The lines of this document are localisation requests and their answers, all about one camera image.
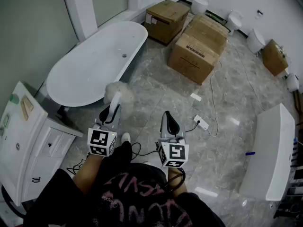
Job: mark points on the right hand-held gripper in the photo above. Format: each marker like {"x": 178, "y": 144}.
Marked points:
{"x": 174, "y": 154}

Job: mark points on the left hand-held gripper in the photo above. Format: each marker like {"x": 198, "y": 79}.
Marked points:
{"x": 100, "y": 141}

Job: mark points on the white fluffy duster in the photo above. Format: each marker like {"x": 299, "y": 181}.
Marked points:
{"x": 118, "y": 89}

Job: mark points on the white bathtub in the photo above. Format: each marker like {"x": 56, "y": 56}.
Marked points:
{"x": 94, "y": 63}

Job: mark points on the person's right forearm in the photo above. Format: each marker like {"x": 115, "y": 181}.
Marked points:
{"x": 175, "y": 177}

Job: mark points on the person's left forearm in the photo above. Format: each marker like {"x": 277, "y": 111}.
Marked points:
{"x": 88, "y": 171}

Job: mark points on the person's white shoe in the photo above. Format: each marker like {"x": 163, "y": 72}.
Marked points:
{"x": 126, "y": 137}

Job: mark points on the white power strip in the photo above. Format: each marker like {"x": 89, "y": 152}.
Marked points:
{"x": 201, "y": 122}

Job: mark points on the person's black trousers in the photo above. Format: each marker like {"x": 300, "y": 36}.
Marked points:
{"x": 122, "y": 154}

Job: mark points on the person's black printed shirt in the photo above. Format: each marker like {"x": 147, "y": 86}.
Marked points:
{"x": 132, "y": 197}

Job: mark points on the blue marker pen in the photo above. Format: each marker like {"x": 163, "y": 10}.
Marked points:
{"x": 250, "y": 153}

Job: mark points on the wooden comb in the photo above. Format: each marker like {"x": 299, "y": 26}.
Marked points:
{"x": 27, "y": 107}

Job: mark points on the white vanity cabinet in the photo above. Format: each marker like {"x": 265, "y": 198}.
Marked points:
{"x": 23, "y": 136}

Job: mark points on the green cup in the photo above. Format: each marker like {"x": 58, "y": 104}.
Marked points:
{"x": 14, "y": 98}

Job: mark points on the long white basin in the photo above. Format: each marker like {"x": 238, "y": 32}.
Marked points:
{"x": 272, "y": 150}

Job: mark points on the green soap dish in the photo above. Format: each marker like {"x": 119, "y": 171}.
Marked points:
{"x": 4, "y": 123}

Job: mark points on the large tape-wrapped cardboard box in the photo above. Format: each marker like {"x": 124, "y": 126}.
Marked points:
{"x": 208, "y": 27}

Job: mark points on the cardboard box with white labels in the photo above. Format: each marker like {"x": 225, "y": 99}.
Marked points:
{"x": 165, "y": 15}

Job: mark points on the green plastic tool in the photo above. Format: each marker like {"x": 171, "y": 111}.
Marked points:
{"x": 214, "y": 15}

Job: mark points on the white tankless toilet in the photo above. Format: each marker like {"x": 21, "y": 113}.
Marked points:
{"x": 255, "y": 40}

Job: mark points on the white toilet with tank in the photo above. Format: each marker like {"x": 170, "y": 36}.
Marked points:
{"x": 234, "y": 22}

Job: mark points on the small cardboard box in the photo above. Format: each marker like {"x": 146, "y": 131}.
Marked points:
{"x": 274, "y": 58}

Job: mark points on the white egg-shaped toilet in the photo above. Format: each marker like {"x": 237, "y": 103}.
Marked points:
{"x": 200, "y": 5}

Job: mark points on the dark equipment rack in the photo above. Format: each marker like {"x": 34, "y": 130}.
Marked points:
{"x": 296, "y": 178}

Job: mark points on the black wall holder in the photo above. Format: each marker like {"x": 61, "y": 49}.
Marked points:
{"x": 260, "y": 12}

